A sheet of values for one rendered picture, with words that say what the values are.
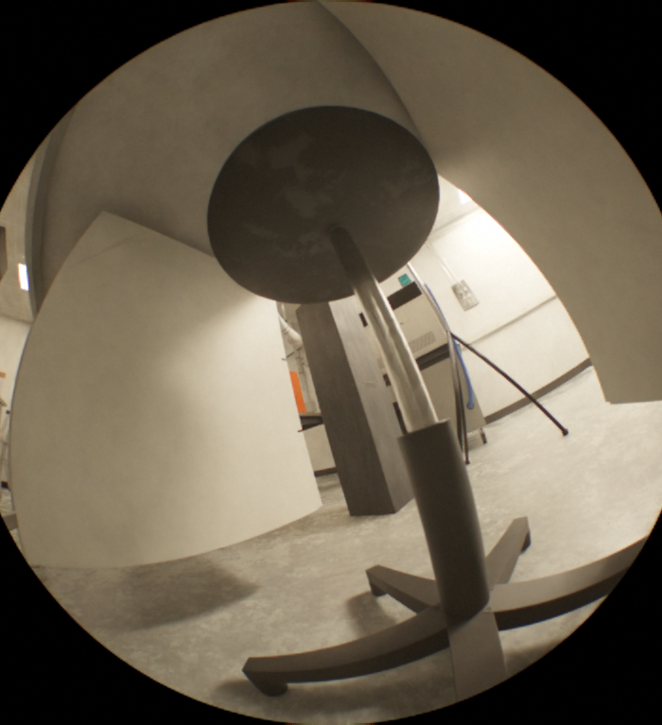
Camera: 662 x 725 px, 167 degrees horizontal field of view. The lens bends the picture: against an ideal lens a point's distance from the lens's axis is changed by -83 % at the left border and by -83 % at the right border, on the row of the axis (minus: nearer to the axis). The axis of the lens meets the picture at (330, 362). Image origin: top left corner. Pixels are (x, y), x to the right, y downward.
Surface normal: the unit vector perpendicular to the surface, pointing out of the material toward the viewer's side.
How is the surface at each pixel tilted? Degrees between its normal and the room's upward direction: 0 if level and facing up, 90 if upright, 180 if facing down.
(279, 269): 180
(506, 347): 90
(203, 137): 180
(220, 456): 90
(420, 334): 90
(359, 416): 90
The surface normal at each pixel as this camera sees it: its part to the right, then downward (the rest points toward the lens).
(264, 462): 0.77, -0.43
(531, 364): -0.58, -0.18
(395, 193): 0.26, 0.89
